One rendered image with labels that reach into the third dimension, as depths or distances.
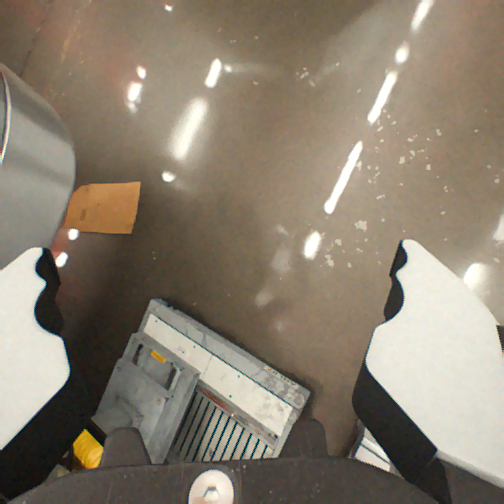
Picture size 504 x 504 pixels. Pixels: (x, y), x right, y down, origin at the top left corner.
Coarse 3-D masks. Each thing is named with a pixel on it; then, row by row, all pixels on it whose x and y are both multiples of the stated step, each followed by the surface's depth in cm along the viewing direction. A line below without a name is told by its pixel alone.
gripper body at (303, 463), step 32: (128, 448) 5; (288, 448) 5; (320, 448) 5; (64, 480) 4; (96, 480) 4; (128, 480) 4; (160, 480) 4; (192, 480) 4; (224, 480) 4; (256, 480) 4; (288, 480) 4; (320, 480) 4; (352, 480) 4; (384, 480) 4
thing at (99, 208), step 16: (80, 192) 179; (96, 192) 175; (112, 192) 170; (128, 192) 164; (80, 208) 178; (96, 208) 173; (112, 208) 168; (128, 208) 162; (80, 224) 176; (96, 224) 171; (112, 224) 166; (128, 224) 160
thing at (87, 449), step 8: (88, 432) 90; (80, 440) 86; (88, 440) 87; (96, 440) 88; (80, 448) 85; (88, 448) 85; (96, 448) 85; (80, 456) 84; (88, 456) 83; (96, 456) 83; (88, 464) 82; (96, 464) 82
